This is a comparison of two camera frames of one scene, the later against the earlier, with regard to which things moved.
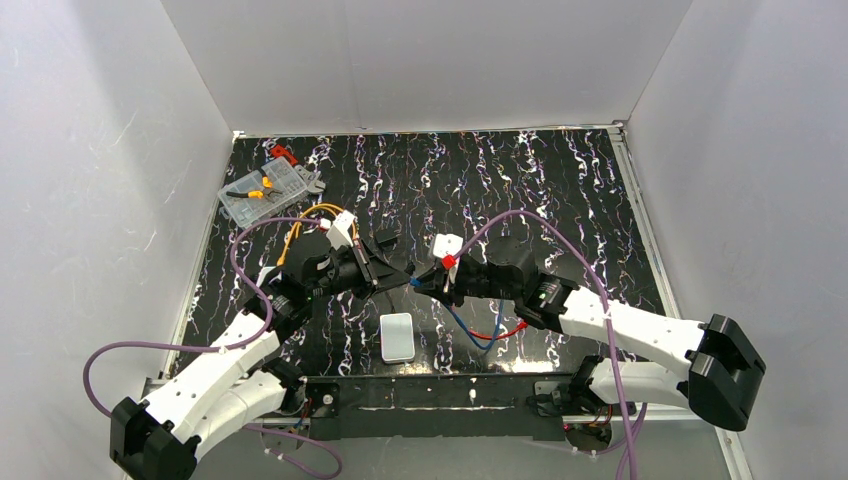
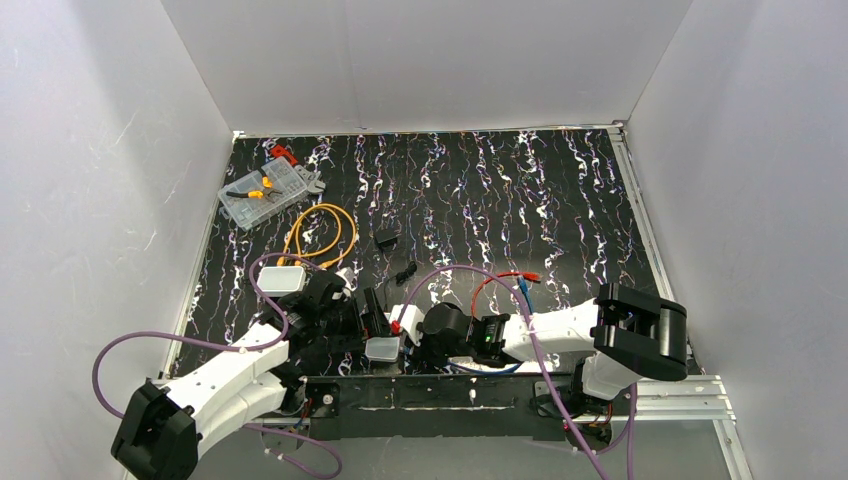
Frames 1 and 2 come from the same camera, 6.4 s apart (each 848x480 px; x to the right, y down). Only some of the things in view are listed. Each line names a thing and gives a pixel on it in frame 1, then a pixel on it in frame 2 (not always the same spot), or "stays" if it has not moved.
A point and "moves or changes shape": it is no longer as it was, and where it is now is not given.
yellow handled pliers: x=258 y=193 stays
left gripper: x=365 y=268 to x=354 y=317
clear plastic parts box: x=248 y=211 stays
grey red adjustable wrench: x=310 y=181 stays
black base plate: x=445 y=407 stays
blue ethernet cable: x=415 y=282 moves or changes shape
